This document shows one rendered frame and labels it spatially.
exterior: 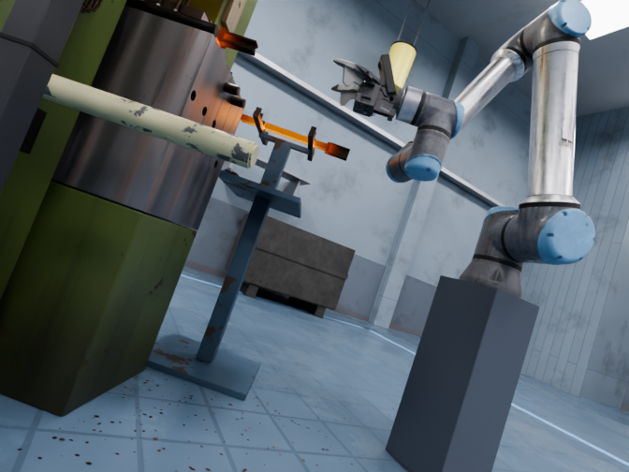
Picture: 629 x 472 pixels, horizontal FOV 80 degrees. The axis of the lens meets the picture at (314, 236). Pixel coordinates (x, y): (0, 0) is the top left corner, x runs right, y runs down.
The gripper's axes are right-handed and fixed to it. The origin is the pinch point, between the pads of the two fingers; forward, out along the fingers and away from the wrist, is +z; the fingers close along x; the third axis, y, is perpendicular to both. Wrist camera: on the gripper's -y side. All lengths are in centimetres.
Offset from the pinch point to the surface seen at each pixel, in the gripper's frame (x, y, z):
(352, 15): 399, -303, 60
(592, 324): 494, -10, -439
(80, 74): -23, 30, 47
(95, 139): -16, 41, 44
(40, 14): -60, 36, 24
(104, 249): -16, 64, 32
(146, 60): -15.9, 19.7, 39.5
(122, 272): -15, 67, 27
